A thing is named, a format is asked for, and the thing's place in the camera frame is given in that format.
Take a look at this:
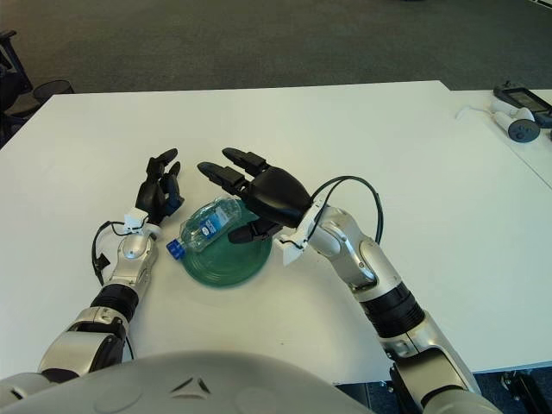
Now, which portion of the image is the white right wrist connector box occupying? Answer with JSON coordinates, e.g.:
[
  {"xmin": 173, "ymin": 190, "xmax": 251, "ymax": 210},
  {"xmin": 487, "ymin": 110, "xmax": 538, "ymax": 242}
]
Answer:
[{"xmin": 278, "ymin": 206, "xmax": 329, "ymax": 267}]

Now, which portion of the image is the grey robot torso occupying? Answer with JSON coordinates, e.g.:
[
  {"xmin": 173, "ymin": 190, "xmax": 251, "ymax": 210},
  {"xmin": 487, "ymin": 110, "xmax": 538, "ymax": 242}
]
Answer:
[{"xmin": 0, "ymin": 349, "xmax": 376, "ymax": 414}]

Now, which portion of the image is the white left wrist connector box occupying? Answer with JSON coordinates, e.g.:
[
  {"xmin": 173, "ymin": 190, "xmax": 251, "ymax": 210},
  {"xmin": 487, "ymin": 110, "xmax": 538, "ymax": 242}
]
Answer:
[{"xmin": 123, "ymin": 209, "xmax": 150, "ymax": 234}]

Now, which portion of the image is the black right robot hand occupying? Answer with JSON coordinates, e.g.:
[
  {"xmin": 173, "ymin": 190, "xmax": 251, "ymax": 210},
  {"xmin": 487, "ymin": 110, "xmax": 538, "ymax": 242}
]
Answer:
[{"xmin": 197, "ymin": 147, "xmax": 312, "ymax": 245}]

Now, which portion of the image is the black office chair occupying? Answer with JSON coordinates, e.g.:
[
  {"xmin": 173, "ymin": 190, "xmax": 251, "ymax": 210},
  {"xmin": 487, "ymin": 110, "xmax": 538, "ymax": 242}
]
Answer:
[{"xmin": 0, "ymin": 29, "xmax": 38, "ymax": 143}]

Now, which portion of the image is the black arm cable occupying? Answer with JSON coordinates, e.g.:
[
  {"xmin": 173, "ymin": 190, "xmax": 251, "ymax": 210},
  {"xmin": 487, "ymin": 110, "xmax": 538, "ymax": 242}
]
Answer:
[
  {"xmin": 301, "ymin": 174, "xmax": 385, "ymax": 247},
  {"xmin": 92, "ymin": 220, "xmax": 129, "ymax": 285}
]

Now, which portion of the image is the green round plate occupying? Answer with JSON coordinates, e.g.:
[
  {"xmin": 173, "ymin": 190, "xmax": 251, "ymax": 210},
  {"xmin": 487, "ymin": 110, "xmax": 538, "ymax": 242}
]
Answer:
[{"xmin": 179, "ymin": 202, "xmax": 274, "ymax": 289}]

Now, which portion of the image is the thin white cable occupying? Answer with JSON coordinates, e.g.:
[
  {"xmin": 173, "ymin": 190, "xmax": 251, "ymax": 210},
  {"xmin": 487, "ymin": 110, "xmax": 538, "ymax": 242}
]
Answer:
[{"xmin": 456, "ymin": 105, "xmax": 495, "ymax": 122}]

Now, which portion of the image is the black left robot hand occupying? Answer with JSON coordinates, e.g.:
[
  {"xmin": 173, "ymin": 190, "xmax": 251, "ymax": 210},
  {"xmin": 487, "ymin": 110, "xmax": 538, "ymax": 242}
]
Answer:
[{"xmin": 135, "ymin": 148, "xmax": 185, "ymax": 225}]

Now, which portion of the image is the white and blue handheld controller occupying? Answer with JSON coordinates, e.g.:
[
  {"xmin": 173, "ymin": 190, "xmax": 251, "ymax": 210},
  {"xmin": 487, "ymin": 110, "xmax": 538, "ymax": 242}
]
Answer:
[{"xmin": 491, "ymin": 99, "xmax": 541, "ymax": 142}]

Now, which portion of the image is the clear bottle with blue cap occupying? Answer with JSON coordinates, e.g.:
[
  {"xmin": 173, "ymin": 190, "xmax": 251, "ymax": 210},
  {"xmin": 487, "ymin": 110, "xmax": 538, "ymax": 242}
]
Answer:
[{"xmin": 166, "ymin": 196, "xmax": 247, "ymax": 262}]

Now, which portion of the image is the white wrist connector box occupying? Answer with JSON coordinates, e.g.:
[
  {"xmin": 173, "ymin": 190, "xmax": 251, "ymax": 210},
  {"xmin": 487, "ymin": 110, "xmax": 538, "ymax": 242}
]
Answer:
[
  {"xmin": 278, "ymin": 206, "xmax": 329, "ymax": 267},
  {"xmin": 123, "ymin": 209, "xmax": 150, "ymax": 234}
]

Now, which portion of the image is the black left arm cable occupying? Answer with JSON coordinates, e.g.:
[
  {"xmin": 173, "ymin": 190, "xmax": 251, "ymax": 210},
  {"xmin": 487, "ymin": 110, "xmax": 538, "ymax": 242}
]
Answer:
[{"xmin": 92, "ymin": 220, "xmax": 129, "ymax": 285}]

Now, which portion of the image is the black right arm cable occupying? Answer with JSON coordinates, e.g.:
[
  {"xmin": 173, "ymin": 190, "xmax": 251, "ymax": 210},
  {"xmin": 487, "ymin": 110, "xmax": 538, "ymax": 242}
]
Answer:
[{"xmin": 301, "ymin": 174, "xmax": 385, "ymax": 247}]

